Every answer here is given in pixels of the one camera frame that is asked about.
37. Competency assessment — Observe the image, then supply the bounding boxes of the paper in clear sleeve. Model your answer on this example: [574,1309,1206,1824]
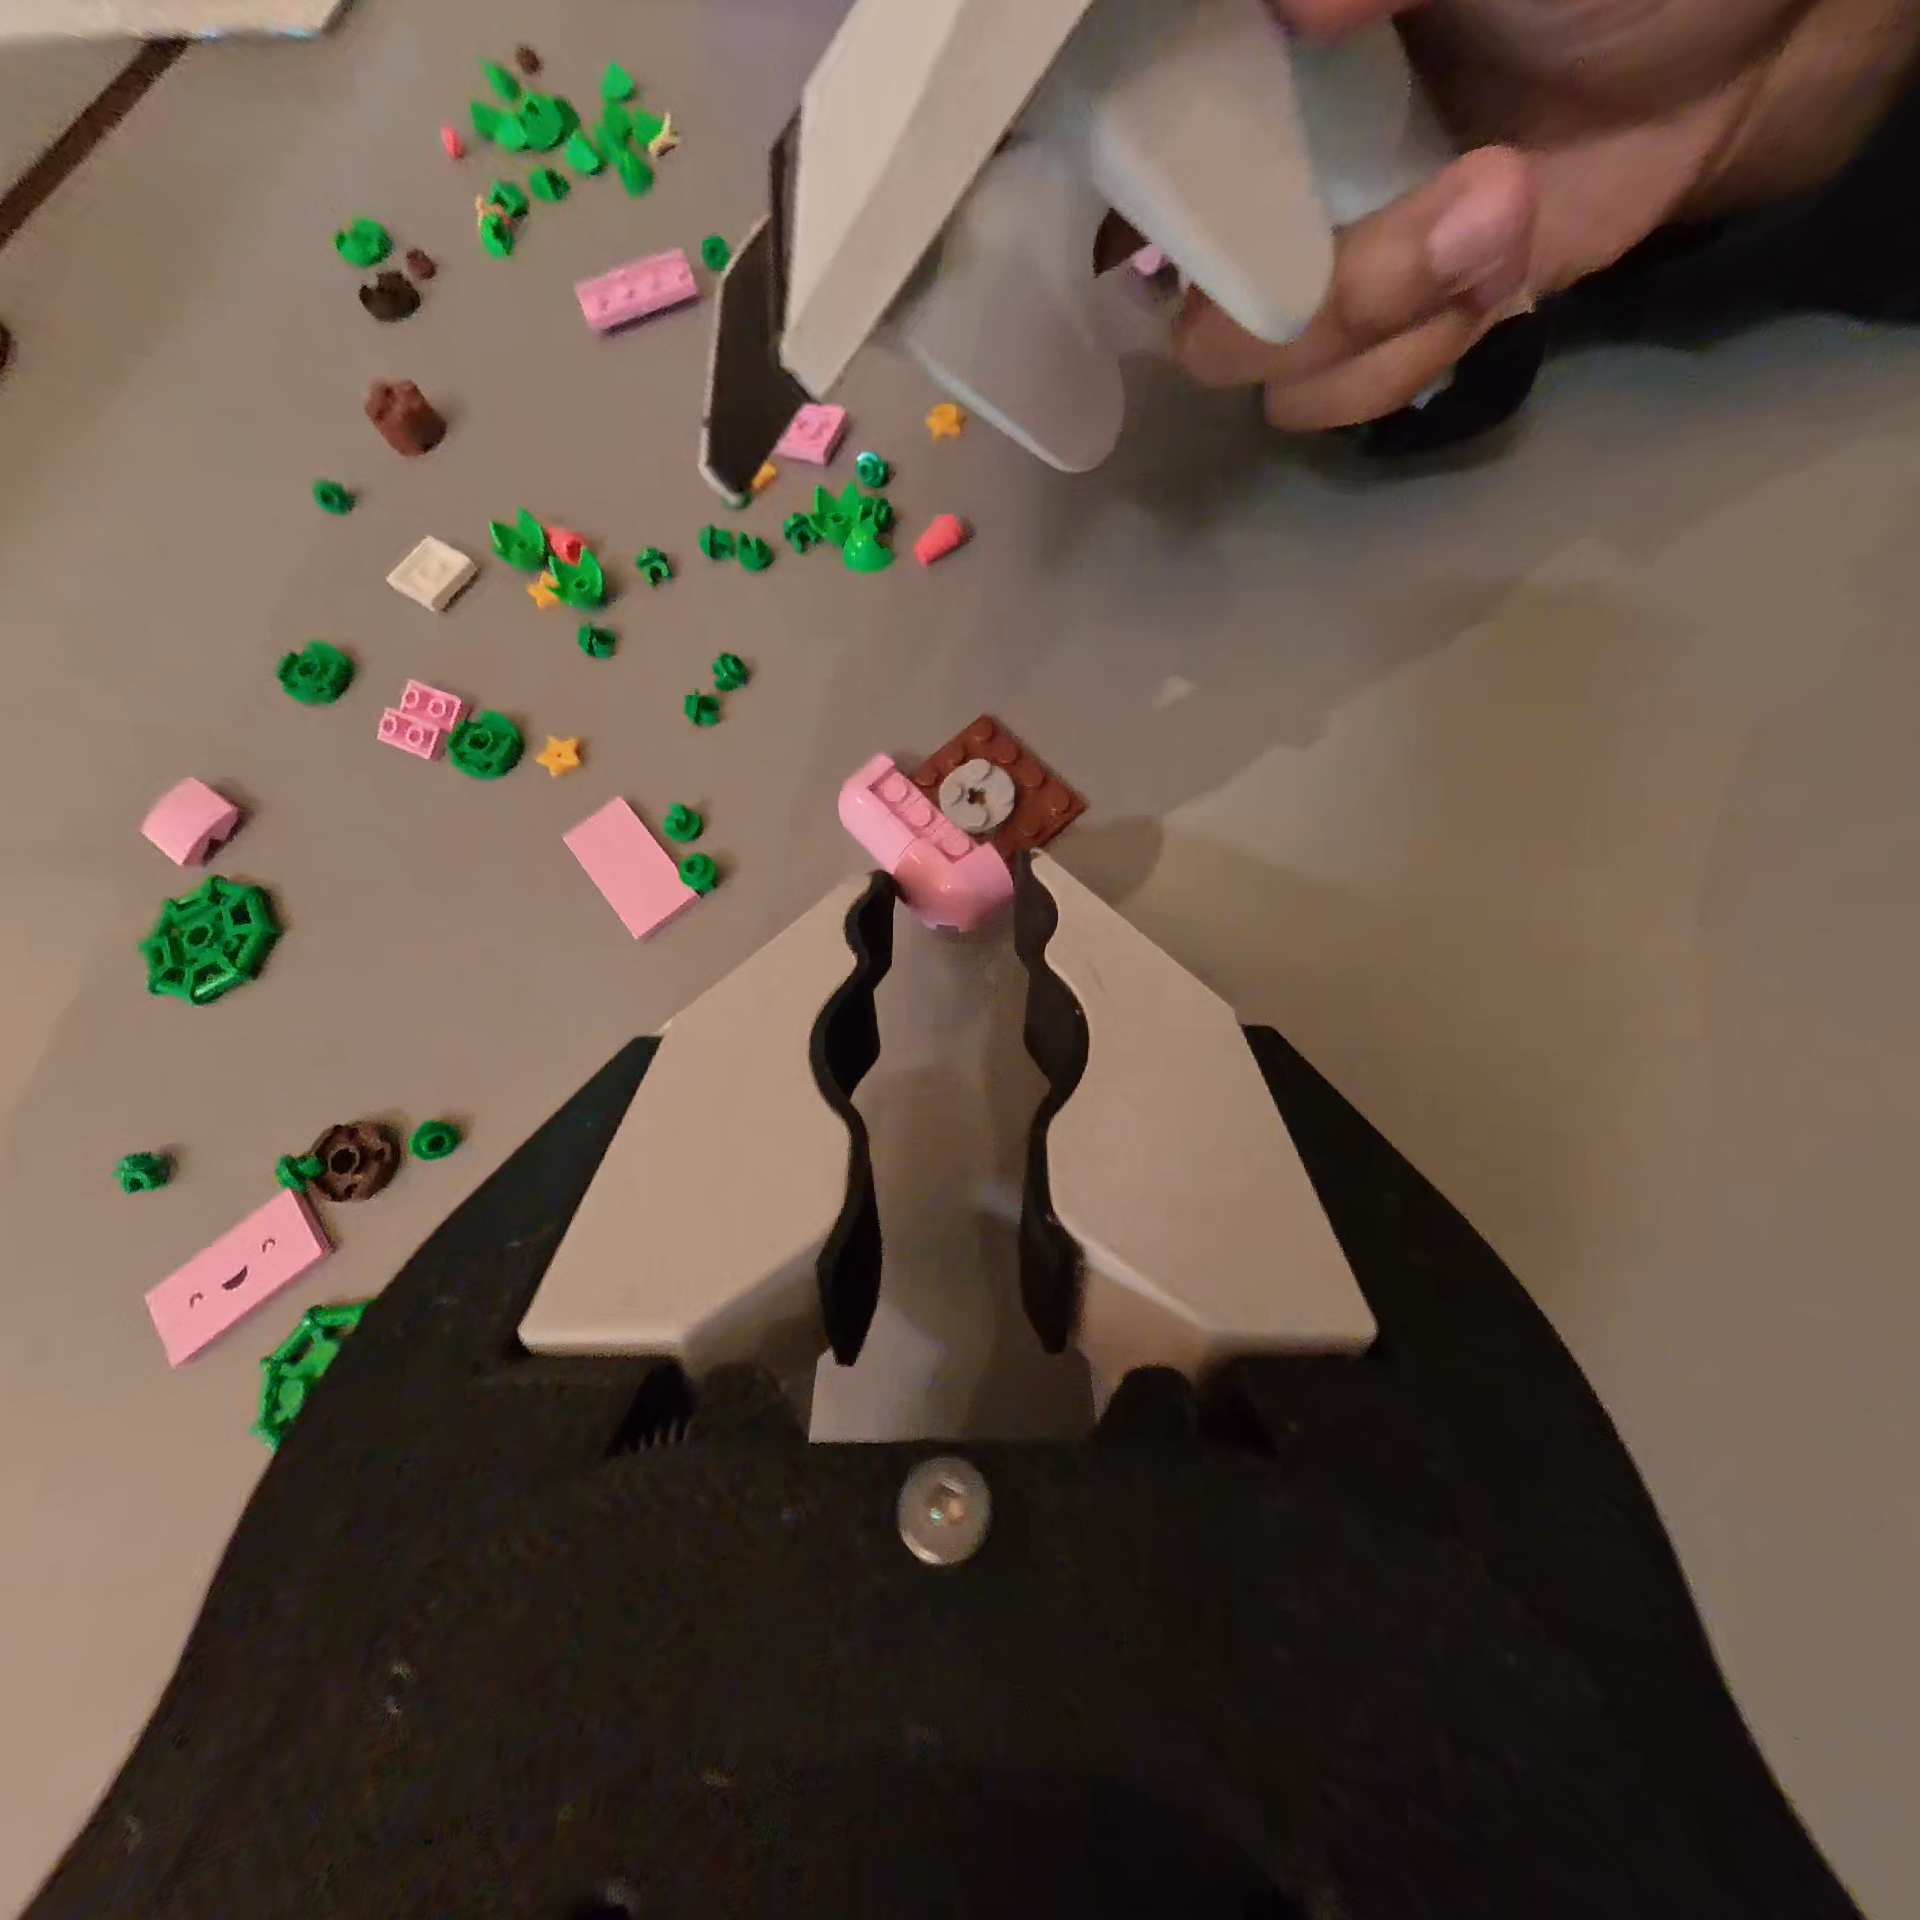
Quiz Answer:
[0,0,354,41]

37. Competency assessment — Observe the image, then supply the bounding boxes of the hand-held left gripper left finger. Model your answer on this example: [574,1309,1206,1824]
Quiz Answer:
[515,866,902,1420]

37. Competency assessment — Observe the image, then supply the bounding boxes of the green web piece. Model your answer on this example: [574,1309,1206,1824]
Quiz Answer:
[138,875,283,1004]
[252,1297,374,1451]

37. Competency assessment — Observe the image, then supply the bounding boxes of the large pink smooth tile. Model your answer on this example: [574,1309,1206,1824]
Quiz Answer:
[562,794,704,943]

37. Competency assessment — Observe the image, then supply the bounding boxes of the white square tile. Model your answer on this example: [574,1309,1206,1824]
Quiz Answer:
[383,535,482,615]

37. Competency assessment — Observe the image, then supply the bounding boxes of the pink face tile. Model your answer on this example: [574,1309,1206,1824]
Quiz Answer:
[143,1188,335,1371]

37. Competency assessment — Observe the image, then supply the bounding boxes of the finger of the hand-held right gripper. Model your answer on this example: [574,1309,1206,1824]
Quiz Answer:
[780,0,1098,392]
[695,216,845,509]

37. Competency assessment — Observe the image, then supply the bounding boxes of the scattered small green clips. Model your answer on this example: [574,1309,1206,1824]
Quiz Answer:
[575,516,827,899]

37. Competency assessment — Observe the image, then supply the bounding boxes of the brown square plate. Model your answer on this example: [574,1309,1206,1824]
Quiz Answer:
[912,715,1089,861]

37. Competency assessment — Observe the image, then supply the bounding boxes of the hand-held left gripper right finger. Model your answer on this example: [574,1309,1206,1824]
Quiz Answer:
[1008,853,1380,1412]

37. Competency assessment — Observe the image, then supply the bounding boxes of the brown round plate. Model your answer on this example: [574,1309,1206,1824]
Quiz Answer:
[306,1120,403,1202]

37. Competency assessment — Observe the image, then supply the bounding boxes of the pink studded plate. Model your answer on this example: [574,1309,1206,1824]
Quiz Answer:
[574,246,704,332]

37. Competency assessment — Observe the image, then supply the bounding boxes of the person's right hand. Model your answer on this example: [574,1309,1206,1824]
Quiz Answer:
[1170,0,1920,438]

